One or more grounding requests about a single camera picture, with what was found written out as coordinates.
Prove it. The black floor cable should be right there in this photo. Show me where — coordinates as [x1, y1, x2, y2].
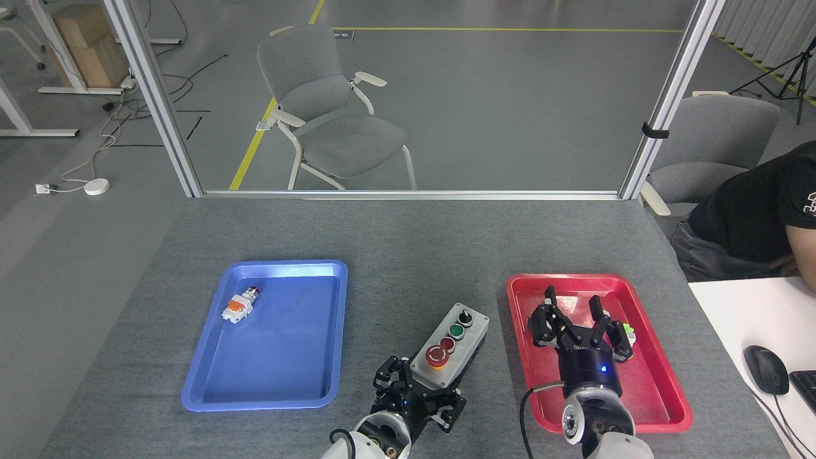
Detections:
[149, 54, 228, 103]

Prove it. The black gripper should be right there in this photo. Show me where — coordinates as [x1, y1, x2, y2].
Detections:
[372, 354, 467, 435]
[527, 285, 636, 394]

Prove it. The black tripod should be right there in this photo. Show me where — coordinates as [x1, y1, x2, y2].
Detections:
[729, 34, 816, 126]

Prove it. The black keyboard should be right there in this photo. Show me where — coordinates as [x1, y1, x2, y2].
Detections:
[789, 369, 816, 416]

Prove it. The grey chair with white armrests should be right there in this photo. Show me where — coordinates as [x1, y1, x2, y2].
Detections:
[256, 24, 419, 192]

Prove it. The person's left hand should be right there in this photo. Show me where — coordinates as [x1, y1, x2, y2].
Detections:
[768, 249, 804, 279]

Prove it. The black mouse cable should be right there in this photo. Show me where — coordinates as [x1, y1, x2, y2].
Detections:
[751, 391, 809, 459]

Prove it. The blue plastic tray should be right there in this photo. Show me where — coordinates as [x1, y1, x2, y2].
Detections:
[181, 258, 349, 412]

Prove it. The white desk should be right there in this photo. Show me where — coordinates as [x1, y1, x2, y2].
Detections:
[687, 275, 816, 459]

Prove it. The white floor cable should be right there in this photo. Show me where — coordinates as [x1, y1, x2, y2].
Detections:
[60, 82, 138, 189]

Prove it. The grey control box with buttons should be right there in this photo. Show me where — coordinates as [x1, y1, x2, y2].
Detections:
[409, 302, 491, 391]

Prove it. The red plastic tray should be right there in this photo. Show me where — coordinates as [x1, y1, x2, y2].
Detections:
[505, 273, 694, 435]

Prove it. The red push button, orange-white base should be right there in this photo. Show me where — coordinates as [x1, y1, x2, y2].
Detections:
[221, 286, 264, 325]

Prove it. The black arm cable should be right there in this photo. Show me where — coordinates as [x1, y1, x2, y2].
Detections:
[519, 381, 567, 459]

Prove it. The white table leg frame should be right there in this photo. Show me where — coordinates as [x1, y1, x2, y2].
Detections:
[24, 0, 126, 96]
[0, 78, 81, 138]

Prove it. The person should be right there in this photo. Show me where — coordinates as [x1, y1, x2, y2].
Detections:
[670, 140, 816, 295]

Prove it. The silver frame post with clip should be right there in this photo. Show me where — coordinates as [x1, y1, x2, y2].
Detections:
[618, 0, 728, 201]

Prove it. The brown cardboard box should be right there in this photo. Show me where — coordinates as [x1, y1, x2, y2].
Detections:
[47, 34, 132, 89]
[52, 4, 110, 51]

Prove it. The black computer mouse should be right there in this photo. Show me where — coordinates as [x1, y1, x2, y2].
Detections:
[742, 344, 791, 397]

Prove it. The silver frame crossbar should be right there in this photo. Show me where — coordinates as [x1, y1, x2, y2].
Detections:
[200, 189, 623, 202]

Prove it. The grey chair beside person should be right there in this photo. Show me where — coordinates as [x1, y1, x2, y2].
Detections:
[639, 91, 782, 218]

